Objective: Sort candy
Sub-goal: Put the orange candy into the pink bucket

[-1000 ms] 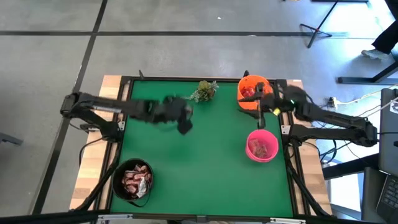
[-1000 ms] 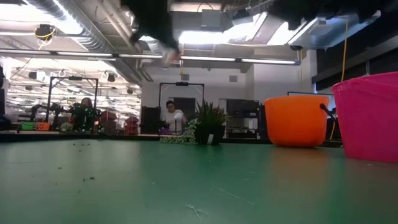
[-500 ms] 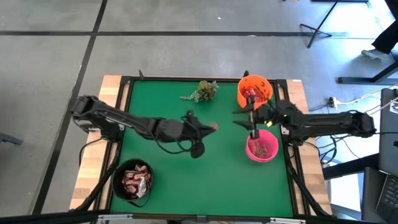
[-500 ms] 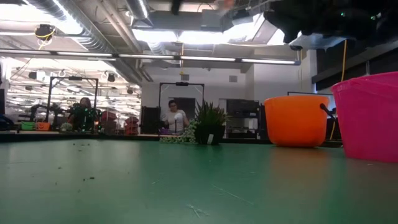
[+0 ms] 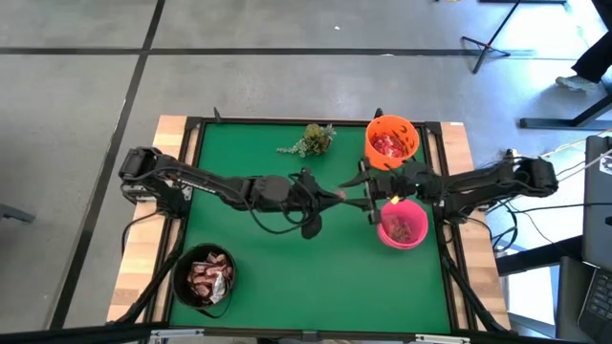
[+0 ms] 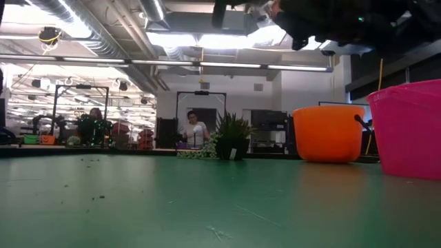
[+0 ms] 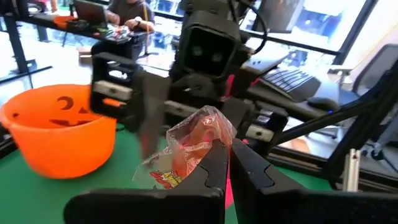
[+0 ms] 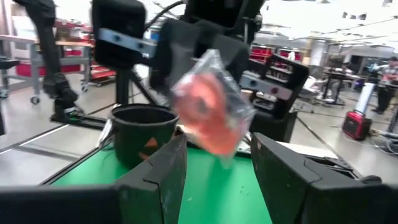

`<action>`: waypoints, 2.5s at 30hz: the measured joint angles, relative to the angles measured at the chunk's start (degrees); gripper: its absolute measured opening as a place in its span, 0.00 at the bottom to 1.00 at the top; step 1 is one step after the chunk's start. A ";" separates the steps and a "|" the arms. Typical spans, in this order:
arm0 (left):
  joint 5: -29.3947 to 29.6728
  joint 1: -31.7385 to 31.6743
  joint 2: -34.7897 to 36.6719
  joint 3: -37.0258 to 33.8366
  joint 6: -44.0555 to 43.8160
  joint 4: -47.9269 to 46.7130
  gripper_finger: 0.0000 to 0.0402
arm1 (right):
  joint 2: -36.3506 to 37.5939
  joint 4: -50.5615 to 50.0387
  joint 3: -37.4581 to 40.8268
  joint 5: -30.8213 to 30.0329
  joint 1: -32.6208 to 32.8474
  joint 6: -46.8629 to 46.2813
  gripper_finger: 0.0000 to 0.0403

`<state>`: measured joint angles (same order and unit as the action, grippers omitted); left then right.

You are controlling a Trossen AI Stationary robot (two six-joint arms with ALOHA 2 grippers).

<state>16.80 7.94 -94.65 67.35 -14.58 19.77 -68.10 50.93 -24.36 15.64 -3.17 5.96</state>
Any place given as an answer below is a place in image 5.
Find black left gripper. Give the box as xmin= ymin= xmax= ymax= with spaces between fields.
xmin=284 ymin=165 xmax=347 ymax=241

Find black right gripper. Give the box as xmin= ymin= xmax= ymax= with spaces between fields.
xmin=338 ymin=159 xmax=435 ymax=226

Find clear wrapped hard candy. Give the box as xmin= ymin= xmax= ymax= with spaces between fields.
xmin=383 ymin=214 xmax=413 ymax=244

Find orange pumpkin face bucket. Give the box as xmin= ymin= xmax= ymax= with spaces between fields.
xmin=363 ymin=114 xmax=422 ymax=172

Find red Skittles pack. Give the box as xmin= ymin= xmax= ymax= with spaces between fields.
xmin=371 ymin=133 xmax=407 ymax=160

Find small potted artificial plant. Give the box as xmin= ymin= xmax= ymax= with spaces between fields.
xmin=276 ymin=122 xmax=339 ymax=160

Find pink plastic bucket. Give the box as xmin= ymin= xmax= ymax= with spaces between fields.
xmin=376 ymin=198 xmax=430 ymax=251

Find candies inside bucket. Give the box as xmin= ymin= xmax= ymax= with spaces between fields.
xmin=206 ymin=252 xmax=234 ymax=283

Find brown PayDay bar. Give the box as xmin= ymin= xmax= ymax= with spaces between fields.
xmin=186 ymin=260 xmax=216 ymax=298

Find black pumpkin face bucket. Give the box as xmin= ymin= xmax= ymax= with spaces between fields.
xmin=171 ymin=243 xmax=239 ymax=320

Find black floor tripod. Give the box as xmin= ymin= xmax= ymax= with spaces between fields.
xmin=460 ymin=0 xmax=568 ymax=75

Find black table leg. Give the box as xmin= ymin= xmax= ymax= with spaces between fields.
xmin=519 ymin=90 xmax=612 ymax=132

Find person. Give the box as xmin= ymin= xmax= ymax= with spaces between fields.
xmin=555 ymin=0 xmax=612 ymax=94

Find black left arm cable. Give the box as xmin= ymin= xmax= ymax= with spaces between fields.
xmin=120 ymin=171 xmax=317 ymax=254

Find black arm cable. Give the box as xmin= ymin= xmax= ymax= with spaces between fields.
xmin=120 ymin=171 xmax=317 ymax=254
xmin=466 ymin=198 xmax=520 ymax=252

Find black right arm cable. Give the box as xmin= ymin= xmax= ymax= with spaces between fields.
xmin=466 ymin=198 xmax=520 ymax=252

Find white frame corner bracket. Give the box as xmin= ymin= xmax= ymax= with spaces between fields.
xmin=415 ymin=333 xmax=472 ymax=344
xmin=149 ymin=328 xmax=206 ymax=341

